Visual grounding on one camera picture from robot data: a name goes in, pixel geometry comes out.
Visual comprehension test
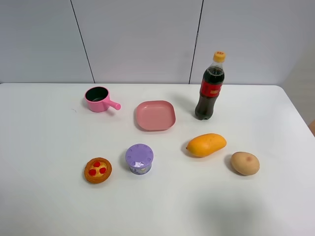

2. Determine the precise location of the yellow mango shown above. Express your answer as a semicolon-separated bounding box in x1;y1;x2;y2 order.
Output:
186;133;227;157

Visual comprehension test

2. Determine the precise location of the pink square plate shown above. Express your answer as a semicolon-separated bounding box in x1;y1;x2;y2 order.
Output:
135;100;176;131

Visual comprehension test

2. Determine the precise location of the purple lidded cup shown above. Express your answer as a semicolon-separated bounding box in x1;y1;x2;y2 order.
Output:
125;144;154;175

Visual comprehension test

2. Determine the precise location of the pink toy saucepan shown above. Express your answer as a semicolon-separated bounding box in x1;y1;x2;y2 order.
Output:
84;86;121;113

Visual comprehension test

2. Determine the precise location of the cola bottle yellow cap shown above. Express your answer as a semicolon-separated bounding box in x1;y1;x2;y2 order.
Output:
195;51;226;120

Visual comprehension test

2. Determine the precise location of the toy fruit tart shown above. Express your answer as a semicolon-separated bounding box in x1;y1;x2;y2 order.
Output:
84;157;112;184

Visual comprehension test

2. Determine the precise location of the brown potato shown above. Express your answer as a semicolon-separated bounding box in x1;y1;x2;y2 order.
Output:
231;152;260;176

